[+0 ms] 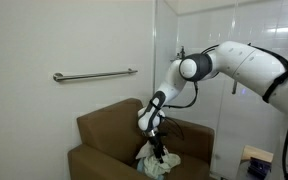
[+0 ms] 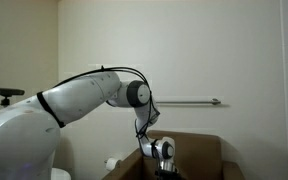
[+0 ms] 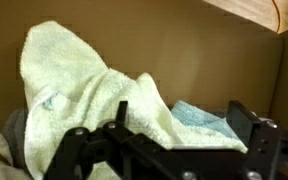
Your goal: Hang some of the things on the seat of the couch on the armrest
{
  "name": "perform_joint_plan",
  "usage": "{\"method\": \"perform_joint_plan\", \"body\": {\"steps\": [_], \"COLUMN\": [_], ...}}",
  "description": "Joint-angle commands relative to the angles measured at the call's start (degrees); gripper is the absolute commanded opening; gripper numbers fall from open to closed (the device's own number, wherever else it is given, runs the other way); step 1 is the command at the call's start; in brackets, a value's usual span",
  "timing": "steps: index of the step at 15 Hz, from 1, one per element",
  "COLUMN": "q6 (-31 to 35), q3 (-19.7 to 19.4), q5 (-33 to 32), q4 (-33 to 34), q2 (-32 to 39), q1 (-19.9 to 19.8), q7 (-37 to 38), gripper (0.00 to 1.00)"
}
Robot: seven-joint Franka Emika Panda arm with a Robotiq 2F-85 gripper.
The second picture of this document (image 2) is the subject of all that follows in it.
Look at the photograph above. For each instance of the metal wall grab bar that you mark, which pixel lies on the metal wall grab bar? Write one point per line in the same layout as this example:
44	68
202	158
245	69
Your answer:
187	102

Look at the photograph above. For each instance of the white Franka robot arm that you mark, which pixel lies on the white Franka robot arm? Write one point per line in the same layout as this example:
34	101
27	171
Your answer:
17	140

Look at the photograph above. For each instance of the brown armchair couch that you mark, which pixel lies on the brown armchair couch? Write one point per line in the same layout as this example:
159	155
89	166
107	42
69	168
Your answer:
197	156

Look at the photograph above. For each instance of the white toilet paper roll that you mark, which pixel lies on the white toilet paper roll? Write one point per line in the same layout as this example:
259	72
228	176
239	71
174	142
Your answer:
112	164

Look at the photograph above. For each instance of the black camera on tripod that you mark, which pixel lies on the black camera on tripod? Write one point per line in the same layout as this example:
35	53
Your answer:
5	91

